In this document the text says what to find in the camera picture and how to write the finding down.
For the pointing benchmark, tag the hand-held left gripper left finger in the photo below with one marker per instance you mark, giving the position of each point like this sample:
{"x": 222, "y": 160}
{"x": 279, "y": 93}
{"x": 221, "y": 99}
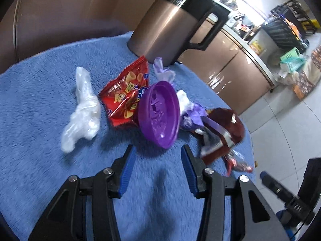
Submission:
{"x": 128, "y": 170}

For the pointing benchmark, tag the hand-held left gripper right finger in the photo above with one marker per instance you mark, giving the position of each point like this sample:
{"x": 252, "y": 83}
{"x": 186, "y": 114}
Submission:
{"x": 188, "y": 173}

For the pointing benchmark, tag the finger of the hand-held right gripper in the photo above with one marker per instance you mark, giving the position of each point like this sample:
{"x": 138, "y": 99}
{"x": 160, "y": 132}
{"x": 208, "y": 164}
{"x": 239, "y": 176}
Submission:
{"x": 275, "y": 188}

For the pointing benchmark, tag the small red candy wrapper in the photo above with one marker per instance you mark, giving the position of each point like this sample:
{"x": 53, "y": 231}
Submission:
{"x": 238, "y": 165}

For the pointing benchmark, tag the purple foil wrapper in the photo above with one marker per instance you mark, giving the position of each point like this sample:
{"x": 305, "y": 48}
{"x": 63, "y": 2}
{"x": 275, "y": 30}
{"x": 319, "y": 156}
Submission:
{"x": 193, "y": 116}

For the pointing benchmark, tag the dark red snack packet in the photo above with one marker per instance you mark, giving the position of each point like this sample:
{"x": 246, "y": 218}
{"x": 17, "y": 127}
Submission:
{"x": 225, "y": 123}

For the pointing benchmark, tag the purple plastic lid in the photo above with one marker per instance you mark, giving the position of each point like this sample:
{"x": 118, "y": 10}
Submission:
{"x": 158, "y": 113}

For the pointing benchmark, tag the clear plastic bag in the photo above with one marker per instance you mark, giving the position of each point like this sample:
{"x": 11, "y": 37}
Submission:
{"x": 85, "y": 110}

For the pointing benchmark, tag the pale purple plastic wrapper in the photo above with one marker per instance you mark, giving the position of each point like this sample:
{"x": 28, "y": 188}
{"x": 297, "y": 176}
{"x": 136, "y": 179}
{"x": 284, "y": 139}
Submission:
{"x": 163, "y": 74}

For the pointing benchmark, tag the orange patterned box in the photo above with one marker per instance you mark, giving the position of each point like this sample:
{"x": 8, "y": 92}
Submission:
{"x": 304, "y": 82}

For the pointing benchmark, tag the blue fleece towel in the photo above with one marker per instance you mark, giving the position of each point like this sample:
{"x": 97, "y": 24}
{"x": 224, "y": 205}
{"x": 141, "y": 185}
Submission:
{"x": 37, "y": 105}

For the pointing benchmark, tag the green plastic basket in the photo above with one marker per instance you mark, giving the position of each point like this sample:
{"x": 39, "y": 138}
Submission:
{"x": 293, "y": 60}

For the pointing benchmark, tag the grey kitchen countertop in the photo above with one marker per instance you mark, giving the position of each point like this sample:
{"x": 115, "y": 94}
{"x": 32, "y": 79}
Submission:
{"x": 255, "y": 57}

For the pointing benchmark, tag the yellow packet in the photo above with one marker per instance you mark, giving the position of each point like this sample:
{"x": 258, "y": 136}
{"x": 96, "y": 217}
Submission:
{"x": 257, "y": 47}

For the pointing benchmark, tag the brown kitchen cabinet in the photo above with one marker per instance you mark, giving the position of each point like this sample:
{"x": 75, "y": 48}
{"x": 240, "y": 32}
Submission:
{"x": 62, "y": 10}

